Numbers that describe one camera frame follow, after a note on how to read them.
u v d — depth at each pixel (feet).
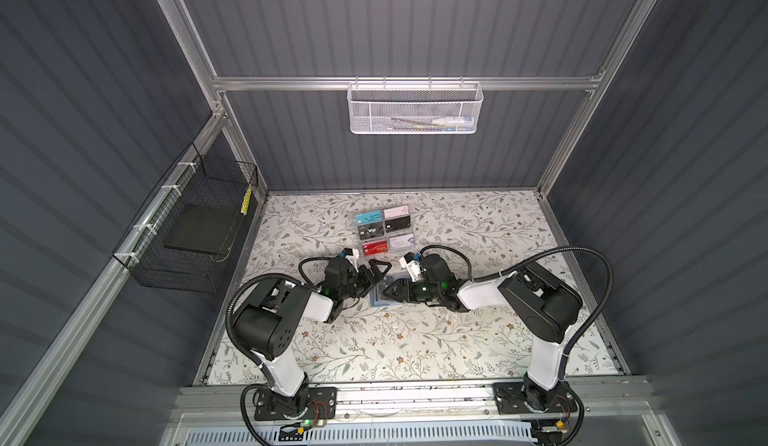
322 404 2.37
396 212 3.34
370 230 3.25
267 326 1.55
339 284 2.46
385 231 3.35
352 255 2.92
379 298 2.92
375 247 3.31
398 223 3.34
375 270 2.77
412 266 2.84
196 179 2.60
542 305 1.65
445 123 2.98
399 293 2.70
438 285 2.46
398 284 2.71
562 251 2.65
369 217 3.25
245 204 2.70
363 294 2.80
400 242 3.35
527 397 2.20
